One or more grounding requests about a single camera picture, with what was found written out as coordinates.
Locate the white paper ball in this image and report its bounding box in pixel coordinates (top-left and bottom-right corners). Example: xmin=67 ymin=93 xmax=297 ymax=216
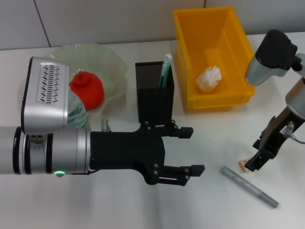
xmin=195 ymin=65 xmax=223 ymax=93

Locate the silver wrist plug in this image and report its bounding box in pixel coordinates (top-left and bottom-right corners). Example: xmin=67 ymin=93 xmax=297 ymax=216
xmin=101 ymin=119 xmax=112 ymax=132
xmin=285 ymin=122 xmax=296 ymax=138

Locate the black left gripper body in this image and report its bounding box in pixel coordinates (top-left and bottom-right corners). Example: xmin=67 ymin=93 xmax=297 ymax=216
xmin=90 ymin=121 xmax=167 ymax=186

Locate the green glass fruit plate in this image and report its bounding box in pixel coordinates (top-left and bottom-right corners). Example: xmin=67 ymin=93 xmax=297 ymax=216
xmin=45 ymin=42 xmax=129 ymax=115

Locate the yellow plastic bin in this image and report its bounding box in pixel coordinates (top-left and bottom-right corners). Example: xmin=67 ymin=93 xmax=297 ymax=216
xmin=173 ymin=6 xmax=258 ymax=111

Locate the silver right wrist plug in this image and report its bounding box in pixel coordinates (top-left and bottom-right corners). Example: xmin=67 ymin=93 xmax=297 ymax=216
xmin=285 ymin=122 xmax=296 ymax=138

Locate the grey marker pen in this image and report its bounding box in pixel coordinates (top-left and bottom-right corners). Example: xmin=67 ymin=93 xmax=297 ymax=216
xmin=220 ymin=166 xmax=280 ymax=208

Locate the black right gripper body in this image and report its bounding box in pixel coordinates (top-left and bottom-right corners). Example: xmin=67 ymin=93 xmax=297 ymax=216
xmin=261 ymin=106 xmax=301 ymax=156

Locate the beige eraser with barcode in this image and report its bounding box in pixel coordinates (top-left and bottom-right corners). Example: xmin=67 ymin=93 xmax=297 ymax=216
xmin=238 ymin=158 xmax=251 ymax=174

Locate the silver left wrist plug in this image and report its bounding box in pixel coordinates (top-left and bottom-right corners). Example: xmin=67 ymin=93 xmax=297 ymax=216
xmin=101 ymin=119 xmax=112 ymax=132

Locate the green pen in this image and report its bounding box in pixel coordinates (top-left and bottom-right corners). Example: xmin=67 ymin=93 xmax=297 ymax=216
xmin=158 ymin=54 xmax=173 ymax=89

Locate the black mesh pen holder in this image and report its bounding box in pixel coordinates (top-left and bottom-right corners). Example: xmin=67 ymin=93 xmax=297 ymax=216
xmin=135 ymin=61 xmax=175 ymax=127

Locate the clear bottle with green label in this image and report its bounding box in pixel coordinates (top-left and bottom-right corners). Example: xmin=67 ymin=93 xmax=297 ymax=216
xmin=67 ymin=87 xmax=92 ymax=131

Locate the orange toy fruit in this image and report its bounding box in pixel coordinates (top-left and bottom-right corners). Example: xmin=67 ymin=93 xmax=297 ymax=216
xmin=69 ymin=71 xmax=105 ymax=112

